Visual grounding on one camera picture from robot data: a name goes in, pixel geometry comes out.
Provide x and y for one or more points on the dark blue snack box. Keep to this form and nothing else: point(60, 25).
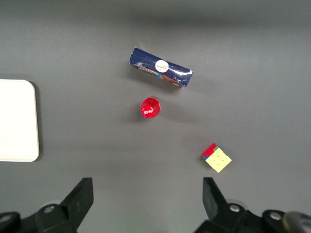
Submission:
point(170, 72)

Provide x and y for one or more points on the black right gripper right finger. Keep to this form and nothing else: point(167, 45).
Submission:
point(216, 206)

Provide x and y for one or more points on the colourful puzzle cube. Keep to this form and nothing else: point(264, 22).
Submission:
point(218, 161)

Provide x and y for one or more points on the red coke bottle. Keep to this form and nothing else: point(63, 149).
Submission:
point(149, 109)

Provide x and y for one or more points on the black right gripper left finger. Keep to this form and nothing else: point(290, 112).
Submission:
point(73, 201)

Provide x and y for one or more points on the white rectangular tray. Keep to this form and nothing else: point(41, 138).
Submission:
point(17, 121)

